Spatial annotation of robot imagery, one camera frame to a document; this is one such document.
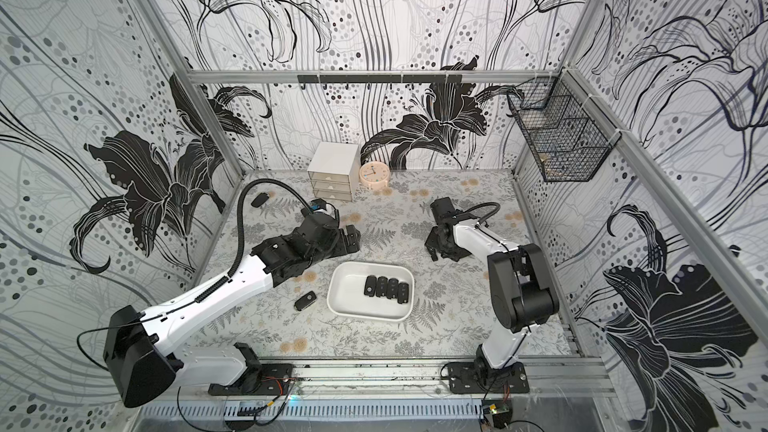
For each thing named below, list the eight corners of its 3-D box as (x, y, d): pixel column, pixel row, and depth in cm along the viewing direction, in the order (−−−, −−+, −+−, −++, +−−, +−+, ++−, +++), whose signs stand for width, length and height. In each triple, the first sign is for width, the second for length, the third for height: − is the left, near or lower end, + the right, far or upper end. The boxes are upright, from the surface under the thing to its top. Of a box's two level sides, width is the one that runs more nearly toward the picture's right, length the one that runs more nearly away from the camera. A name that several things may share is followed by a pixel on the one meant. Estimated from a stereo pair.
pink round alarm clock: (358, 189, 116) (358, 183, 113) (361, 167, 124) (360, 161, 121) (390, 189, 116) (390, 183, 113) (390, 167, 124) (390, 161, 121)
